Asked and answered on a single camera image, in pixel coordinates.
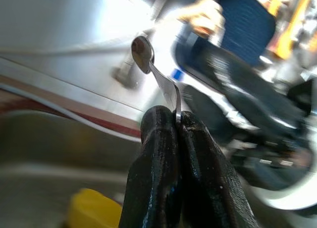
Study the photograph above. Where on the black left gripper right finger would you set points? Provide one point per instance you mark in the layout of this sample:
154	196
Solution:
208	188

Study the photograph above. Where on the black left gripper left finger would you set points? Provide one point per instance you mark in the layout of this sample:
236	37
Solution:
153	176

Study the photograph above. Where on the yellow plastic jug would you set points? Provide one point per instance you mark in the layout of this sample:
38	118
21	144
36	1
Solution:
94	208

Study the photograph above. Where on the metal spoon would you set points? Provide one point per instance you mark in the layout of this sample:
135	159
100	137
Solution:
142	52

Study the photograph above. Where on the stainless steel sink basin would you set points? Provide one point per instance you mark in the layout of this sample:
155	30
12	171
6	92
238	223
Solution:
37	151

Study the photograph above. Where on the cream faucet diverter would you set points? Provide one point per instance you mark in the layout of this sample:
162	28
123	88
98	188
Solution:
200	17

